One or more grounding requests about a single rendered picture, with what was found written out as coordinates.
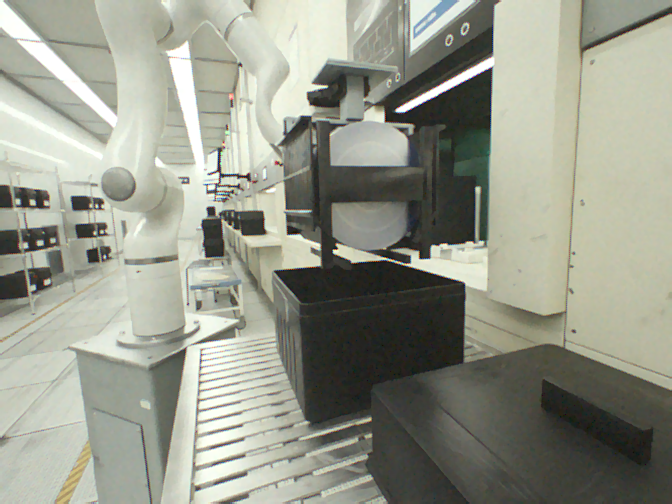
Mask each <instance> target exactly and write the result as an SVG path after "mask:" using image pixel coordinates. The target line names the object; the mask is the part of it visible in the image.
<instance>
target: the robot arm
mask: <svg viewBox="0 0 672 504"><path fill-rule="evenodd" d="M95 3H96V6H97V10H98V15H99V18H100V21H101V24H102V27H103V29H104V32H105V35H106V37H107V40H108V43H109V45H110V48H111V51H112V54H113V58H114V62H115V67H116V72H117V95H118V112H117V119H116V123H115V127H114V129H113V132H112V134H111V137H110V139H109V141H108V143H107V146H106V148H105V151H104V153H103V156H102V159H101V162H100V166H99V171H98V186H99V190H100V192H101V194H102V196H103V197H104V199H105V200H106V201H107V202H108V203H109V204H110V205H112V206H113V207H115V208H117V209H119V210H122V212H127V213H135V217H134V221H133V223H132V225H131V227H130V229H129V231H128V233H127V234H126V236H125V238H124V241H123V246H122V248H123V259H124V266H125V274H126V282H127V290H128V298H129V306H130V314H131V323H132V326H130V327H128V328H126V329H124V330H122V331H119V333H118V335H117V336H116V341H117V343H118V344H119V345H121V346H124V347H135V348H136V347H150V346H156V345H162V344H166V343H170V342H174V341H177V340H180V339H182V338H185V337H187V336H189V335H191V334H193V333H195V332H197V331H198V330H199V329H200V327H201V322H200V320H199V319H197V318H193V317H187V316H185V315H184V305H183V295H182V286H181V276H180V266H179V256H178V247H177V234H178V229H179V226H180V222H181V219H182V213H183V208H184V193H183V188H182V185H181V183H180V181H179V179H178V177H177V176H176V175H175V174H174V173H173V172H172V171H170V170H168V169H166V168H164V167H162V166H158V165H156V153H157V148H158V145H159V142H160V139H161V137H162V135H163V132H164V129H165V124H166V114H167V86H166V78H165V74H164V70H163V66H162V62H161V59H160V56H159V52H170V51H175V50H177V49H179V48H181V47H183V46H184V45H185V44H186V43H187V42H188V40H189V39H190V38H191V36H192V35H193V34H194V32H195V31H196V30H197V29H198V28H199V27H200V26H201V25H202V24H203V23H205V22H208V23H210V24H211V25H212V26H213V28H214V29H215V30H216V32H217V33H218V34H219V35H220V37H221V38H222V39H223V40H224V42H225V43H226V44H227V46H228V47H229V48H230V49H231V51H232V52H233V53H234V54H235V56H236V57H237V58H238V59H239V61H240V62H241V63H242V64H243V66H244V67H245V68H246V69H247V71H248V72H249V73H250V74H251V76H252V77H253V78H254V80H255V84H256V87H255V94H254V117H255V122H256V125H257V128H258V130H259V132H260V133H261V135H262V137H263V138H264V139H265V141H266V142H267V143H268V145H269V146H270V147H271V148H272V150H273V151H274V153H276V155H277V156H278V157H279V158H280V159H282V147H276V146H275V143H276V142H277V141H278V140H279V139H280V138H281V136H282V132H283V126H280V125H279V124H278V123H277V121H276V120H275V118H274V116H273V115H272V112H271V102H272V99H273V97H274V95H275V94H276V92H277V91H278V89H279V88H280V87H281V85H282V84H283V83H284V82H285V80H287V79H288V77H289V75H290V72H291V68H290V64H289V62H288V60H287V59H286V57H285V56H284V54H282V53H281V51H280V50H279V49H278V47H277V46H276V45H275V43H274V42H273V41H272V39H271V38H270V37H269V35H268V34H267V33H266V31H265V30H264V28H263V27H262V26H261V24H260V23H259V22H258V20H257V19H256V18H255V16H254V15H253V14H252V12H251V11H250V10H249V8H248V7H247V6H246V4H245V3H244V2H243V0H166V1H165V2H163V3H162V2H161V1H160V0H95ZM306 93H307V104H306V105H305V106H304V107H303V109H302V110H301V111H300V112H299V113H298V114H297V115H296V116H298V117H299V116H300V115H312V117H313V118H329V119H340V99H341V98H342V97H343V96H344V95H345V94H346V93H347V83H346V74H341V76H340V77H339V78H338V79H337V80H336V81H335V83H330V84H328V86H318V87H316V88H314V89H313V90H312V91H307V92H306Z"/></svg>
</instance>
